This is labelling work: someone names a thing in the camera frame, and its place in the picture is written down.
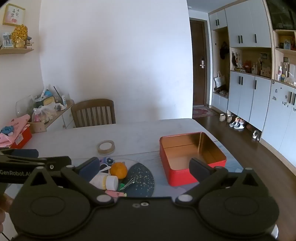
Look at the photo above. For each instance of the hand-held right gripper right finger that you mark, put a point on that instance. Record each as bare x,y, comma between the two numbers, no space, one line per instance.
198,168

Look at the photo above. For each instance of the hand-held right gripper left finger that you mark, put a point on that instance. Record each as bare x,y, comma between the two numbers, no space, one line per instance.
90,167

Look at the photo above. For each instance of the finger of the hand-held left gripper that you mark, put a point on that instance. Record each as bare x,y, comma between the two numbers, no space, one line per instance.
57,163
24,153

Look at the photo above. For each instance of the white framed glasses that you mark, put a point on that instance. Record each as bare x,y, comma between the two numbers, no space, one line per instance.
108,169

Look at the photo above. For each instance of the purple toy figure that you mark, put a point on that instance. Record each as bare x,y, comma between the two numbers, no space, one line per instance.
107,160

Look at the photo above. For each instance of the tan tape roll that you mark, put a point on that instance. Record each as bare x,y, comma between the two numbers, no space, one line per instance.
105,152

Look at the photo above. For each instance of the white bottle yellow label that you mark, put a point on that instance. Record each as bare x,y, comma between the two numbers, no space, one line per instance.
106,182

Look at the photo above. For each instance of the red tin box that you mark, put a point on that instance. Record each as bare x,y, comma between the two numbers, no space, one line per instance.
175,177

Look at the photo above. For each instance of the orange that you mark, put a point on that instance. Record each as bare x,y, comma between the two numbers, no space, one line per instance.
118,171

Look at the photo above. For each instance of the pink sticky note pad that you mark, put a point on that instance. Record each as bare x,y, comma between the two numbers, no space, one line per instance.
113,193

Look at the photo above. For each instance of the person's left hand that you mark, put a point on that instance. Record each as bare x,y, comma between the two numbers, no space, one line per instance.
5,203

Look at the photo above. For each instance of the red cardboard box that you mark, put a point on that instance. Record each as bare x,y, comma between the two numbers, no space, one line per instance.
23,139

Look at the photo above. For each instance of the blue plush toy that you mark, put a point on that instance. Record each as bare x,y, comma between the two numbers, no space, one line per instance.
6,130

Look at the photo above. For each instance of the red box with pink cloth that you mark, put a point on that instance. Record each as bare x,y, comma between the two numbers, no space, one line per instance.
16,122

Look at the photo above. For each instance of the white wood-top sideboard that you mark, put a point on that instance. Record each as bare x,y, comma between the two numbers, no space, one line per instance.
60,121

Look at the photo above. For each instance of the clear plastic bag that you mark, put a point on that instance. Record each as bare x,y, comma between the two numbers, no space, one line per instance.
44,114

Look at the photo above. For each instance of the clear glass dome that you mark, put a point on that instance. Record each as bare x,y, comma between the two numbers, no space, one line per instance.
23,106

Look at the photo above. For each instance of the printed table mat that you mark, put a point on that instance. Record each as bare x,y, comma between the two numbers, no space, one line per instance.
143,183

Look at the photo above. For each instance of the beige slipper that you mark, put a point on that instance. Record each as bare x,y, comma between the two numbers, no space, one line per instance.
229,118
222,117

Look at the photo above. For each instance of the patterned door rug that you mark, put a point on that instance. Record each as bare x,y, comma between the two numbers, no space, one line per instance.
203,112

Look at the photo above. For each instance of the white dark sneaker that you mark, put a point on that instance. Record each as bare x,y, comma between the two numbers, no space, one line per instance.
234,125
240,126

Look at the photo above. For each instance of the yellow blue container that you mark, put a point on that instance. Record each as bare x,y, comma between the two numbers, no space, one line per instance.
47,100

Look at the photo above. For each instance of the small white blue carton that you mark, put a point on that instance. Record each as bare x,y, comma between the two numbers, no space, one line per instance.
64,101

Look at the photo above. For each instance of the wooden chair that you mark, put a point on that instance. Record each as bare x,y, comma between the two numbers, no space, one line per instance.
92,104

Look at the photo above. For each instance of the pink child shoe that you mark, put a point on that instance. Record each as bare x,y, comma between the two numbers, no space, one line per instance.
240,119

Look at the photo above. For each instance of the brown shoe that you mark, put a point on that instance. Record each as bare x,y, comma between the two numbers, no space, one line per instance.
250,127

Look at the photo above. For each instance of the white child shoe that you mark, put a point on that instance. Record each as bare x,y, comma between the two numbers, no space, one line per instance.
255,134

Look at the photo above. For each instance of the brown entrance door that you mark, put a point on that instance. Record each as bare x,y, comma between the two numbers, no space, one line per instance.
197,88

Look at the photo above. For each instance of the white tote bag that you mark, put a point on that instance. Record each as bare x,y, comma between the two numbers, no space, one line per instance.
220,81

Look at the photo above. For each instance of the silver door lock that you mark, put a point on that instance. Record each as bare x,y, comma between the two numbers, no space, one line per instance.
202,62

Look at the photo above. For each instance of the red toy figure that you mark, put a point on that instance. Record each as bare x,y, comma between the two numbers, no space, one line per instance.
248,66

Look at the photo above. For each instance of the dark figurine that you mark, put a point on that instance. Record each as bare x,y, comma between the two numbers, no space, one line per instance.
234,60

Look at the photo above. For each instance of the yellow flower ornament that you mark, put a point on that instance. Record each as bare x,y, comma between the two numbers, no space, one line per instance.
19,36

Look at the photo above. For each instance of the dark hanging bag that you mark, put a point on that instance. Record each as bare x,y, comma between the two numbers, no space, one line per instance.
223,51

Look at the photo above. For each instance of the small framed shelf picture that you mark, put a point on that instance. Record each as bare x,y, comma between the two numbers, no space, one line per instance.
264,56

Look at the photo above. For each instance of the framed calligraphy picture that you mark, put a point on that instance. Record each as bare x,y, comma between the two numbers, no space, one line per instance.
14,14

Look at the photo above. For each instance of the wooden wall shelf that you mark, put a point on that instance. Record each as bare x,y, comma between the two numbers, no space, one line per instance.
16,51

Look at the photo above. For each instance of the small photo frame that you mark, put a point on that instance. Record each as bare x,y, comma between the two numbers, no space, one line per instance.
7,39

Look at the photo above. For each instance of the white wall cabinet unit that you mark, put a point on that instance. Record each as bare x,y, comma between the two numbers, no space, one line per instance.
245,25

